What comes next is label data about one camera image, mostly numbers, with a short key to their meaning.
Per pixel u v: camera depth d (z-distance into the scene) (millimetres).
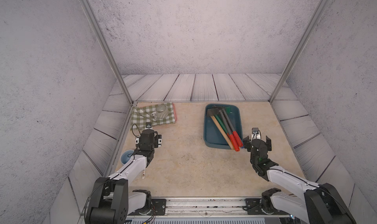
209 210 727
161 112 1050
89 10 744
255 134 724
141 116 1111
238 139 885
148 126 768
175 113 1142
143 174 843
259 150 635
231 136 886
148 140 661
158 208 728
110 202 409
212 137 1063
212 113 1080
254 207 708
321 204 409
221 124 1003
